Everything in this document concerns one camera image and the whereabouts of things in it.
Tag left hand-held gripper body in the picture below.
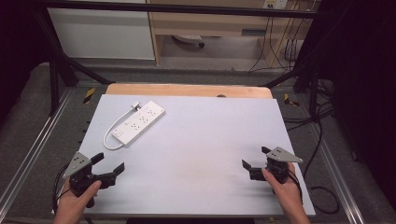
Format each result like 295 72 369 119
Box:
63 151 118 209

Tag white chair base with caster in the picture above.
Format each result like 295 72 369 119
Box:
171 34 206 49

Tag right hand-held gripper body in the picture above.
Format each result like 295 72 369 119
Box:
248 146 304 185

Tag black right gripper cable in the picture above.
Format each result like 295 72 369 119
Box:
288 171 304 205

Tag white power strip cable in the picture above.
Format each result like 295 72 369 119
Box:
103 108 135 151

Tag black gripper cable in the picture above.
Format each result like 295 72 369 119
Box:
288 171 304 205
51 162 72 217

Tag yellow black tape marker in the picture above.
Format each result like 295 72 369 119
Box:
283 92 301 107
82 87 96 105

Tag dark curtain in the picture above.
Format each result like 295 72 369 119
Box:
306 0 396 213
0 0 52 120

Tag person's left hand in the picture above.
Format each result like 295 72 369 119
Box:
53 179 103 224

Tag white cabinet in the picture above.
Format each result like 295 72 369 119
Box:
46 7 156 61

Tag wooden desk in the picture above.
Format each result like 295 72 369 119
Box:
145 0 317 68

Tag white wall socket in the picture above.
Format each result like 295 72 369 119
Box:
262 0 289 10

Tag person's right hand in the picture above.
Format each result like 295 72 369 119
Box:
262 161 304 216

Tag black metal frame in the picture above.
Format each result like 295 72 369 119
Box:
32 0 323 118

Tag white power strip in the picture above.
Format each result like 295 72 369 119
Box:
110 100 166 147

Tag aluminium floor rail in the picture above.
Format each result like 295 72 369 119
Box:
309 122 366 224
0 88 75 214

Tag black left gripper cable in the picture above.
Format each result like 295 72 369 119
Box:
51 162 72 217

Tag hanging black and yellow cables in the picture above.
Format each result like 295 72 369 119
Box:
247 8 312 73

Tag black floor cable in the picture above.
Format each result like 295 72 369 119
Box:
282 78 341 216

